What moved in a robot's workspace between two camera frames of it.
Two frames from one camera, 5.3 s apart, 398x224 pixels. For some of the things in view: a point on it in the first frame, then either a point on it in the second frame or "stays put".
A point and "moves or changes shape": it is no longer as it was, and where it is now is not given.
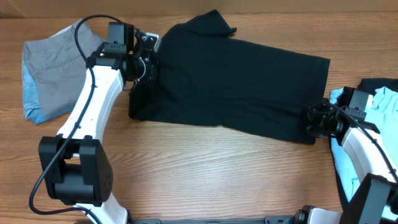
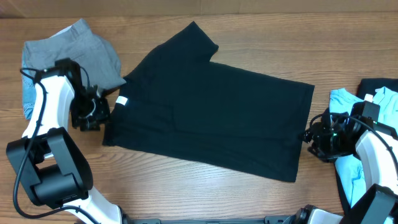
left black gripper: (152, 64) to (102, 117)
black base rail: (274, 219) stays put
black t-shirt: (205, 78) moves or changes shape
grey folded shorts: (59, 66) stays put
